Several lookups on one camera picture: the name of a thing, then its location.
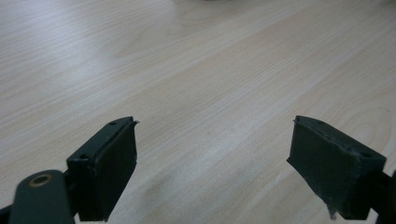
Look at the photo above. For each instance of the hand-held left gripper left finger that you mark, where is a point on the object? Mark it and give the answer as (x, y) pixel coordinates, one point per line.
(102, 168)

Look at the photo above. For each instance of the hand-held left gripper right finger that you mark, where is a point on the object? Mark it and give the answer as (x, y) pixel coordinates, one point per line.
(336, 168)

